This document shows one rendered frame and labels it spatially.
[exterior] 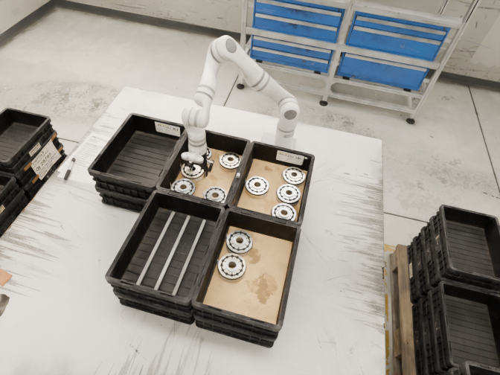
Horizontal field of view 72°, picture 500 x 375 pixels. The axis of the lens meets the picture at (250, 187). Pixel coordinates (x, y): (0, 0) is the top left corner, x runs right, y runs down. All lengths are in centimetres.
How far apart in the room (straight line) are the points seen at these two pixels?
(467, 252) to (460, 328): 39
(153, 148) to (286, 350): 106
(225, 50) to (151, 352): 114
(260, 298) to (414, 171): 217
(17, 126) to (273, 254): 186
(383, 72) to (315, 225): 200
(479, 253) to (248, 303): 135
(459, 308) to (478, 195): 138
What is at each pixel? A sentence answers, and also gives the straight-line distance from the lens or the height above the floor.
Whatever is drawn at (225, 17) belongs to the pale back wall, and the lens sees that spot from 426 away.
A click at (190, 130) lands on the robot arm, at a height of 111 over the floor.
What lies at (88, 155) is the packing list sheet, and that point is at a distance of 196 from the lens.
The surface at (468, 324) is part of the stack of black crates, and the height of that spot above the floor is 38.
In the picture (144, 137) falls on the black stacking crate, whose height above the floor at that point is 83.
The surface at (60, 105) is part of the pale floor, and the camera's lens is 356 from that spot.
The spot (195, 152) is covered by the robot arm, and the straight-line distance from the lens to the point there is 143.
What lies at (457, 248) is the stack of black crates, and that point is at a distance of 216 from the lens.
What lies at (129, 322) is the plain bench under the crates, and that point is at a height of 70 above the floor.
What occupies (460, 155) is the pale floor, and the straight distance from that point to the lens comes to 356.
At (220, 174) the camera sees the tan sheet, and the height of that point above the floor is 83.
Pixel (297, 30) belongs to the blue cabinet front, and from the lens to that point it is 319.
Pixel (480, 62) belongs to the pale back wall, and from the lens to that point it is 445.
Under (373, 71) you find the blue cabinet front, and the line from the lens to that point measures 333.
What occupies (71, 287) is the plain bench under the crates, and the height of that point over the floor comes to 70.
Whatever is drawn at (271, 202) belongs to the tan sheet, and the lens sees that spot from 151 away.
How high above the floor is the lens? 203
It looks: 51 degrees down
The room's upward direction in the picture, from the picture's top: 7 degrees clockwise
